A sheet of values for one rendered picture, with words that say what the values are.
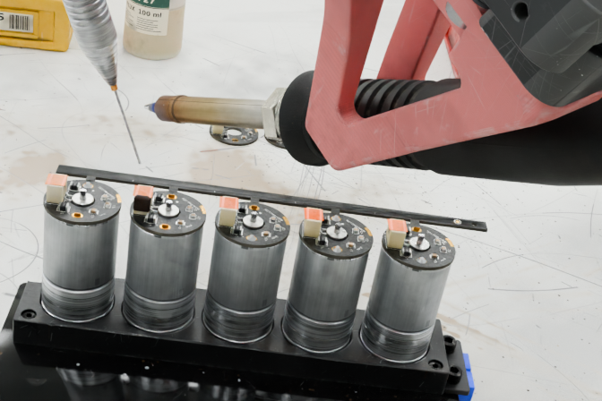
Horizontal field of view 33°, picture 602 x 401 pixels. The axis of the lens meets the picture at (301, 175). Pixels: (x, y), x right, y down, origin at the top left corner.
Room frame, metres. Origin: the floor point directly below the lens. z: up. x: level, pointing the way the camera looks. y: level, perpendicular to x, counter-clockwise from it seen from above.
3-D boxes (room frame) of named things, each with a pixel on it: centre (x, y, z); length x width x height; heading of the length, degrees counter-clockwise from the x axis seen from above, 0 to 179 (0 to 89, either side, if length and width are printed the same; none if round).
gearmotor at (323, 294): (0.28, -0.02, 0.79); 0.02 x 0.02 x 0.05
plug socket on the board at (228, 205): (0.28, 0.02, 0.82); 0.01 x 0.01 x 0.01; 5
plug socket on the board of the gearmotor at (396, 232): (0.28, -0.04, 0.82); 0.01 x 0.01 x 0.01; 5
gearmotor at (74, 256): (0.27, 0.07, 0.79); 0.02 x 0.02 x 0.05
